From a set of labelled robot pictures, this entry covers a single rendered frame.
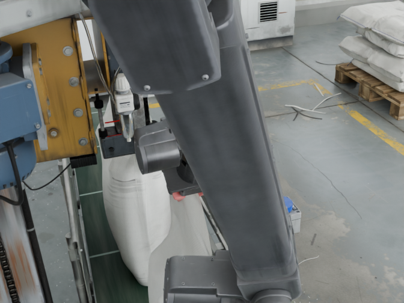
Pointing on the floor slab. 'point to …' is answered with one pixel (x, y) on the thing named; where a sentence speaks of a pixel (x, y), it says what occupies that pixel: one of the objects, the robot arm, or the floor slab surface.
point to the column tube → (18, 252)
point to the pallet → (371, 88)
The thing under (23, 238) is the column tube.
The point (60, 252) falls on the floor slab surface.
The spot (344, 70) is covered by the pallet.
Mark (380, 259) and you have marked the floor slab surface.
